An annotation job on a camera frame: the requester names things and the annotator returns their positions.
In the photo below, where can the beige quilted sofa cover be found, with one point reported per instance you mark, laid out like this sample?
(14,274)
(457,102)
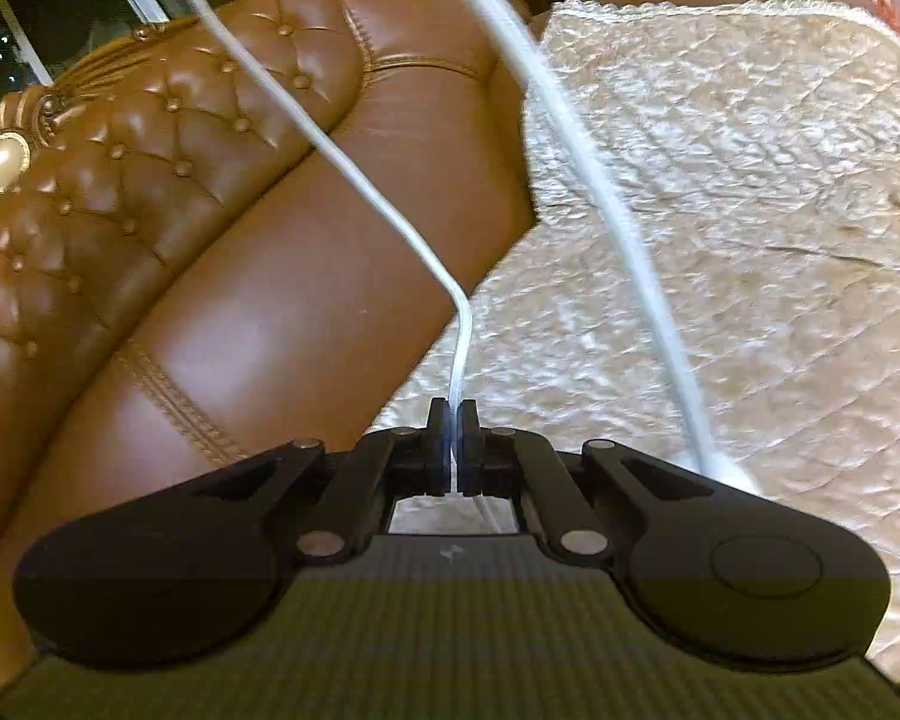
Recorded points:
(757,202)

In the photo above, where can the white shoelace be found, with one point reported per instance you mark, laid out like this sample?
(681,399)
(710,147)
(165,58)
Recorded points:
(616,225)

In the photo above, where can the brown leather sofa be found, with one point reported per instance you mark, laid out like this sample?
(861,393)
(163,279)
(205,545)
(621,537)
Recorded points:
(270,315)

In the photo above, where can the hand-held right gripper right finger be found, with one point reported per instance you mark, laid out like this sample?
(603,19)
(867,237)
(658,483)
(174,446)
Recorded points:
(466,457)

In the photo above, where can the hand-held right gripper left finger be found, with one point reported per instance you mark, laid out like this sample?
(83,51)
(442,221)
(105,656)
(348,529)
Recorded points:
(441,450)

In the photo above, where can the dark window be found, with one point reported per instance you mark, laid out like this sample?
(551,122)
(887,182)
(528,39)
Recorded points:
(45,7)

